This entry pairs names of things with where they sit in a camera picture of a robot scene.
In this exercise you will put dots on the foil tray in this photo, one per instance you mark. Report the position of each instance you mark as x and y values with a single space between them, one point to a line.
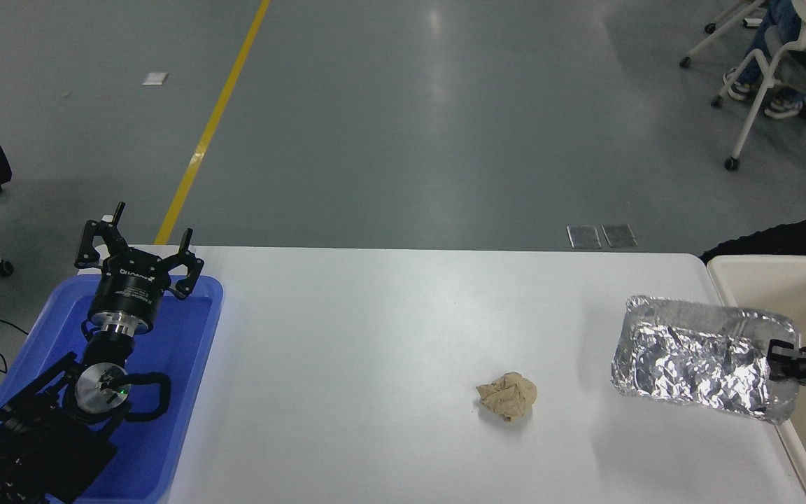
690 357

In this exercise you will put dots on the blue plastic tray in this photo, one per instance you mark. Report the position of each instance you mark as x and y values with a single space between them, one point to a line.
179 364

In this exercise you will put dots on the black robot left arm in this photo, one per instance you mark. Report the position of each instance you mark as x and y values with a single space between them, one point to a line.
46 448

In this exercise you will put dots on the metal floor plate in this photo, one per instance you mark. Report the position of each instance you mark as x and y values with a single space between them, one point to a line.
583 236
619 236

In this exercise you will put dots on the seated person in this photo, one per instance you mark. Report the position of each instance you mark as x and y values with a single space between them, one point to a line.
777 21

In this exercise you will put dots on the white chair legs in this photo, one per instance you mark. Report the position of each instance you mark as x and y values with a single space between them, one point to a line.
714 36

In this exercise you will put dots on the white paper scrap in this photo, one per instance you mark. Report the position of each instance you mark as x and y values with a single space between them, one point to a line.
154 78

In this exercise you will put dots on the white frame chair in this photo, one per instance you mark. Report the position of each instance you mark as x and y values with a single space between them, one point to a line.
767 73

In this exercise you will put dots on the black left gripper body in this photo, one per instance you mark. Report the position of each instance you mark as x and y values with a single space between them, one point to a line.
126 294

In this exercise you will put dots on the crumpled tan paper ball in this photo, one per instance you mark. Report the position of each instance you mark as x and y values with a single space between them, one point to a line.
508 395

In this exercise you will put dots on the large pale bin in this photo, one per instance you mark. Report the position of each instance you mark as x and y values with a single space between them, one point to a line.
760 280

